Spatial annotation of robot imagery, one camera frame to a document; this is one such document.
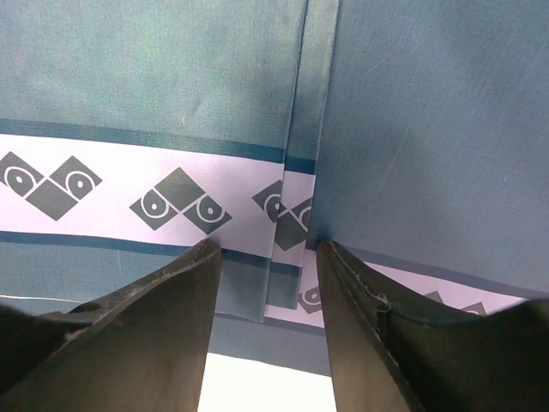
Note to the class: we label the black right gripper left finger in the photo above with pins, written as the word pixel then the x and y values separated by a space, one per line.
pixel 142 347

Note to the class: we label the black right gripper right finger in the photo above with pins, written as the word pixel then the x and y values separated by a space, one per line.
pixel 392 349

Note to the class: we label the blue patterned placemat cloth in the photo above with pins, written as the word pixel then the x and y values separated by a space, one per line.
pixel 413 133

